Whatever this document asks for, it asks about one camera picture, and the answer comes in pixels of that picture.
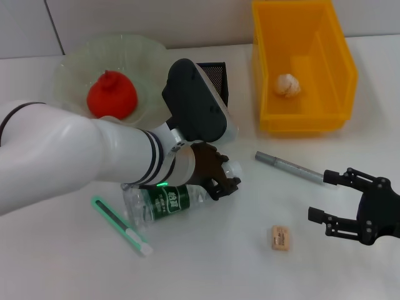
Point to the red-orange toy fruit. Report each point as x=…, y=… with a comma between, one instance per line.
x=112, y=97

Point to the black mesh pen holder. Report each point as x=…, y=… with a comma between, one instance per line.
x=218, y=78

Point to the green white pen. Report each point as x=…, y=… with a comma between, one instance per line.
x=112, y=216

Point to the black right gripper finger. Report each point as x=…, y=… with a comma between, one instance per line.
x=340, y=226
x=350, y=176

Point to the paper ball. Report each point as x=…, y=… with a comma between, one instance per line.
x=287, y=86

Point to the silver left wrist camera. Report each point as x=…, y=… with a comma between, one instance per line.
x=193, y=103

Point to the translucent wavy fruit plate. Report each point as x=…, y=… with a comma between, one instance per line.
x=131, y=53

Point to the silver marker pen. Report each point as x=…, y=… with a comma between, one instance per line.
x=293, y=168

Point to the beige eraser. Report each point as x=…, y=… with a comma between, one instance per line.
x=280, y=238

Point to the clear bottle green label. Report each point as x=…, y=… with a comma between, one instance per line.
x=168, y=203

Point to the yellow plastic bin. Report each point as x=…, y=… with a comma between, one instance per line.
x=312, y=122

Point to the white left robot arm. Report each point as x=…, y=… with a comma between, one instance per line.
x=62, y=156

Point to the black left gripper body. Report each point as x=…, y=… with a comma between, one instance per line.
x=207, y=162

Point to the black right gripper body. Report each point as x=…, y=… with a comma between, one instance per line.
x=381, y=209

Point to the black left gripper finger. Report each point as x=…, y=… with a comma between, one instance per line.
x=223, y=189
x=223, y=157

